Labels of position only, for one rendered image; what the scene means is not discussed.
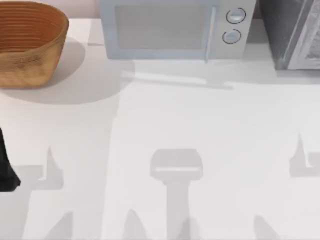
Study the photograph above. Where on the microwave oven door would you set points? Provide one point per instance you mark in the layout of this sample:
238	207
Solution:
160	27

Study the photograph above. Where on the pale microwave oven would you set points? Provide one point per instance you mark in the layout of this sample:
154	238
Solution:
237	50

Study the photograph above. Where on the round microwave knob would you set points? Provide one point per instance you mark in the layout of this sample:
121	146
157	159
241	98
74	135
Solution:
231	36
235	15

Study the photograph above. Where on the brown woven basket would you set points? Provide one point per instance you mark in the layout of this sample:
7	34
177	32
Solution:
27	60

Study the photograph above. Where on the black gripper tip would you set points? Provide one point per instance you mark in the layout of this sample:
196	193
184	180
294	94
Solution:
6	172

